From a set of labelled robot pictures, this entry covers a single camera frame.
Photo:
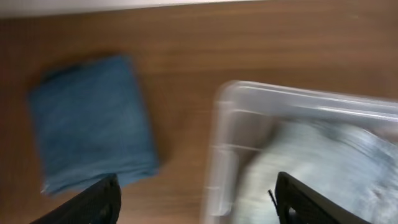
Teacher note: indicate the dark blue jeans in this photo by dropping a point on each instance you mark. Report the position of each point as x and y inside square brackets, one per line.
[90, 121]

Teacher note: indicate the clear plastic storage container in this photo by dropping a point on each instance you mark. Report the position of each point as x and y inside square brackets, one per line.
[246, 114]

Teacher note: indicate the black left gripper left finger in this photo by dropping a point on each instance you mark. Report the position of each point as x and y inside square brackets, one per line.
[98, 204]

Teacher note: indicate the light blue jeans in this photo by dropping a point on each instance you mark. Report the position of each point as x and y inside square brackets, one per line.
[351, 166]

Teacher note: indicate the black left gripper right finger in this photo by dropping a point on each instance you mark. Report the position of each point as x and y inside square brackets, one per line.
[296, 203]

